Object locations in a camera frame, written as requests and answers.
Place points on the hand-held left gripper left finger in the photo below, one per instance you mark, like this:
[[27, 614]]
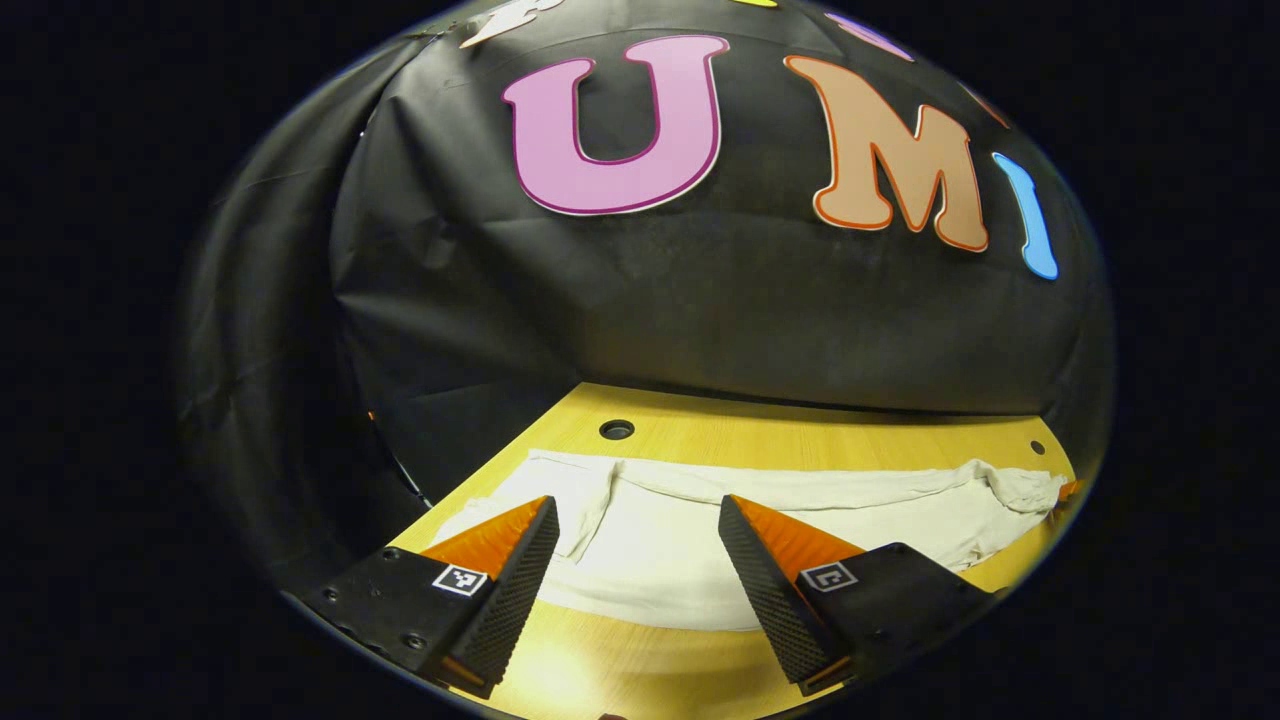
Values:
[[510, 610]]

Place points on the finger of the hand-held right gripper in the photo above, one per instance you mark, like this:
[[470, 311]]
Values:
[[1070, 491]]

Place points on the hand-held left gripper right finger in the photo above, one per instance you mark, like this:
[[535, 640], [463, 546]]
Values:
[[770, 610]]

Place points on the cream white jeans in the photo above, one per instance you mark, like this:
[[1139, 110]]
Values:
[[650, 560]]

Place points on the black backdrop cloth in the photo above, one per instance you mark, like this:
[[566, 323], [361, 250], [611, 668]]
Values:
[[700, 300]]

